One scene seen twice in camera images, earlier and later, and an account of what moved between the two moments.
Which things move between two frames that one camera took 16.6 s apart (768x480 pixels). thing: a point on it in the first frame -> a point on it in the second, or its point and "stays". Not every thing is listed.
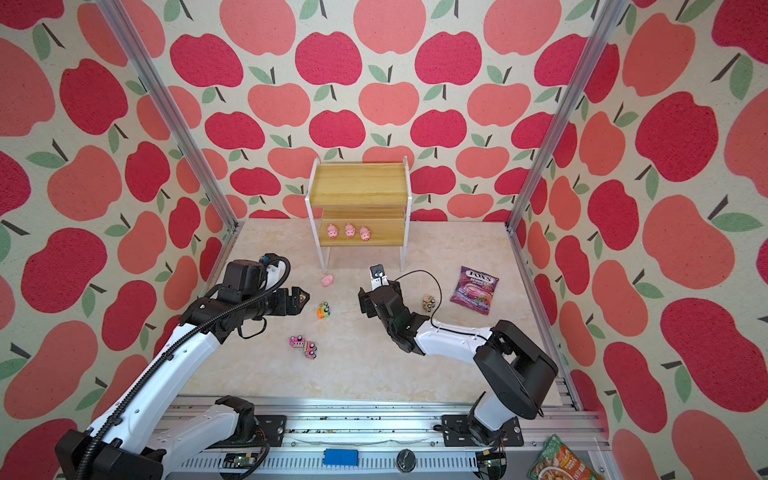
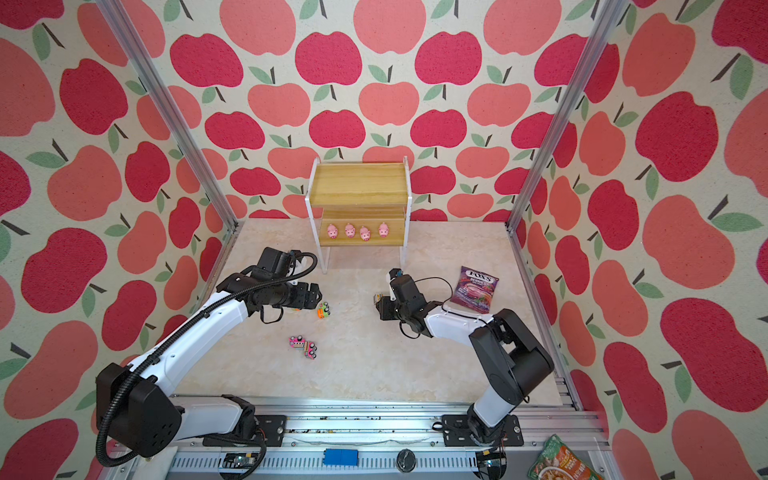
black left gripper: [284, 307] -> [303, 296]
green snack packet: [556, 461] stays
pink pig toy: [327, 280] -> [383, 230]
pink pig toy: [350, 230] stays
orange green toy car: [323, 310] stays
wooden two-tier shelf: [360, 205] stays
